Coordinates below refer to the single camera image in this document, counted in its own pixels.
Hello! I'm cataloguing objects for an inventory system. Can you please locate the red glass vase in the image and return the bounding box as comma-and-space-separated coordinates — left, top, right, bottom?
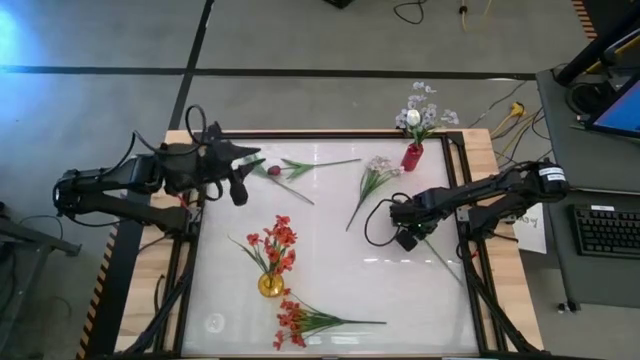
399, 142, 425, 173

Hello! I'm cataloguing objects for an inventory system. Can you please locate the pale blue tulip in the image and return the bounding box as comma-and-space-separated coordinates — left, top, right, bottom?
244, 153, 316, 206

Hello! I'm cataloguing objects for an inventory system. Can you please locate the black keyboard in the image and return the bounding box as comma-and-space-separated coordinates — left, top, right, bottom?
572, 203, 640, 260

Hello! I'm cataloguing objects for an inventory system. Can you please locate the grey desk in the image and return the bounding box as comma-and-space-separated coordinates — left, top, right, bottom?
537, 68, 640, 311

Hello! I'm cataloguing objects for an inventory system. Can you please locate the laptop with blue screen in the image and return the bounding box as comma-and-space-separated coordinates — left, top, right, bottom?
582, 74, 640, 140

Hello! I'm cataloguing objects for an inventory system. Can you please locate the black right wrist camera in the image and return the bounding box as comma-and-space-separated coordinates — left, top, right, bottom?
395, 228, 419, 253

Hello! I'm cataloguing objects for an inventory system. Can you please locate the black floor cable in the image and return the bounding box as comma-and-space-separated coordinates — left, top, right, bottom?
392, 0, 426, 26

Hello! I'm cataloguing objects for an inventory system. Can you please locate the white paper sheet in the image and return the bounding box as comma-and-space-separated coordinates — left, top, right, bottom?
512, 202, 549, 255

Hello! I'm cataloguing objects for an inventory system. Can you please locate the yellow glass vase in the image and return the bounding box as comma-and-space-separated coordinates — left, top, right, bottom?
257, 272, 286, 299

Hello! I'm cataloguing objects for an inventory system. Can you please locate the orange flower bunch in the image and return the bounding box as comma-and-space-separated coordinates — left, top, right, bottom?
272, 287, 388, 351
228, 214, 299, 281

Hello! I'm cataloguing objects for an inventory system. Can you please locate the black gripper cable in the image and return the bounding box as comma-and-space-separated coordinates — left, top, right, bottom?
363, 192, 417, 248

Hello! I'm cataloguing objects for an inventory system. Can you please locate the yellow hanging cable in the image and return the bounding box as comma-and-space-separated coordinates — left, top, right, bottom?
458, 0, 494, 32

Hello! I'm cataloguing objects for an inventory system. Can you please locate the yellow extension cable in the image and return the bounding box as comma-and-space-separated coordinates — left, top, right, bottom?
490, 101, 527, 140

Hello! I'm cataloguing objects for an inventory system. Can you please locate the black table frame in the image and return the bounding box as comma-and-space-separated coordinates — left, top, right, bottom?
149, 128, 539, 359

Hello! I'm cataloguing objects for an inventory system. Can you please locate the black hazard-striped floor mat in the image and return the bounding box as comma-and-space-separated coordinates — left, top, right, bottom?
571, 0, 600, 42
77, 149, 151, 359

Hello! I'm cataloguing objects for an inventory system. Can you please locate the wooden table board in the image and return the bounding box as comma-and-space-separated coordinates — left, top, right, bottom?
114, 128, 545, 357

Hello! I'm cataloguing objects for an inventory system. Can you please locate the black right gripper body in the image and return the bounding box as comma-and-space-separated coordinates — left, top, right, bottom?
389, 192, 436, 235

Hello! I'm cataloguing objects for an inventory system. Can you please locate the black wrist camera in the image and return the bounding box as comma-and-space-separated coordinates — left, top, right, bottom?
395, 228, 419, 253
228, 172, 250, 207

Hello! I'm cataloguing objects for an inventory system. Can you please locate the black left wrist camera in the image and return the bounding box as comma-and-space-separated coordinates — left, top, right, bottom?
228, 172, 250, 207

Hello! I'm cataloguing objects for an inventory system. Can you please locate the grey metal stand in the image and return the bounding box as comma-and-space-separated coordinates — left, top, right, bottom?
0, 199, 84, 351

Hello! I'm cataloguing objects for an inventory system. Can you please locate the black coiled cable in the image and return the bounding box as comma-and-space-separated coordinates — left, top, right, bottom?
567, 79, 609, 119

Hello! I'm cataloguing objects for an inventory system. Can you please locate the white flower bunch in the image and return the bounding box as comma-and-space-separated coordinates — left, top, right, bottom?
345, 155, 405, 233
394, 81, 460, 146

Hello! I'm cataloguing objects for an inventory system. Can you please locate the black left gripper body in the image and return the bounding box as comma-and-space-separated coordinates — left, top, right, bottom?
197, 122, 241, 189

